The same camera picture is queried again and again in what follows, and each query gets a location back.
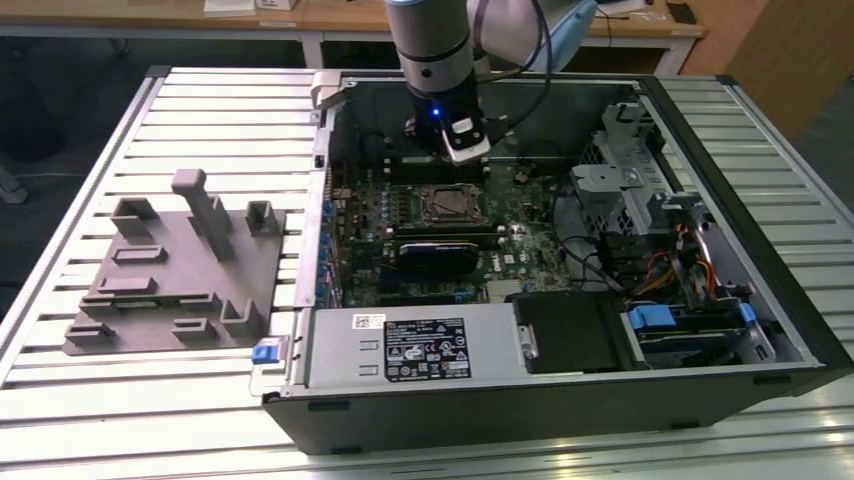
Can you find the CPU socket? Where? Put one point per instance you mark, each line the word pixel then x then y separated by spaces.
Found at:
pixel 456 223

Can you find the wooden cabinet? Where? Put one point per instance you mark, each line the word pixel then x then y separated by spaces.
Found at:
pixel 788 60

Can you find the grey stand foot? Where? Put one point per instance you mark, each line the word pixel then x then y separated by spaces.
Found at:
pixel 14 190

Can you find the silver chipset heatsink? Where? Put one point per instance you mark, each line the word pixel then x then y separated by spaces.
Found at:
pixel 505 291

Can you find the blue plastic clip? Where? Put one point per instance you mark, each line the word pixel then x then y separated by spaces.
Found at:
pixel 746 316

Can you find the silver CPU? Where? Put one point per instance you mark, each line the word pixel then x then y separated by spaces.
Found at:
pixel 454 204

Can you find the hard disk in blue carrier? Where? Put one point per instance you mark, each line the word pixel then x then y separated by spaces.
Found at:
pixel 650 316

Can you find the green RAM stick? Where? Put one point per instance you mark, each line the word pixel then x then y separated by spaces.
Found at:
pixel 170 301

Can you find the silver disk bay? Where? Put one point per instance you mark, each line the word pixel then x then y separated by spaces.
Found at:
pixel 761 345

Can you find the blue power supply latch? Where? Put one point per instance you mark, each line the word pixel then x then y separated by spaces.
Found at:
pixel 266 350

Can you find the silver metal drive cage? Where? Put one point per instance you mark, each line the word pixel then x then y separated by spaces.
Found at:
pixel 601 181

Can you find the green motherboard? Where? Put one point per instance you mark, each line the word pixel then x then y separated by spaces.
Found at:
pixel 541 225

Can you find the black phone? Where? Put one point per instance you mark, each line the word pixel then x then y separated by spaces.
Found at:
pixel 682 12

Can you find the black plastic drive cover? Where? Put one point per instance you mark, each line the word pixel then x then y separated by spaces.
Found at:
pixel 574 335

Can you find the black expansion slot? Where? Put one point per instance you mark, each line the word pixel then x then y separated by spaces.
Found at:
pixel 414 300

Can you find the silver power supply unit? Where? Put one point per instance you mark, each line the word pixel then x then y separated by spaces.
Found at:
pixel 334 350

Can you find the grey parts rack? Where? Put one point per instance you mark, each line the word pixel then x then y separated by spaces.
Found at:
pixel 201 285

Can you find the small white box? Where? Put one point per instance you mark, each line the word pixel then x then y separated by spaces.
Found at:
pixel 277 4

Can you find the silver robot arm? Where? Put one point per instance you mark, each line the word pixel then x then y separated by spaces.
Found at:
pixel 434 50

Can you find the RAM slot white clips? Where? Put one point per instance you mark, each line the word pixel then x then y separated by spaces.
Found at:
pixel 408 164

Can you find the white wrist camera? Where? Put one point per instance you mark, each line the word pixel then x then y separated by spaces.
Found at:
pixel 470 150

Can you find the black PC case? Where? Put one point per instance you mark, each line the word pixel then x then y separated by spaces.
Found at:
pixel 501 420

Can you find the black graphics card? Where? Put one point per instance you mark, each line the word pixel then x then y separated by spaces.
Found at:
pixel 437 261

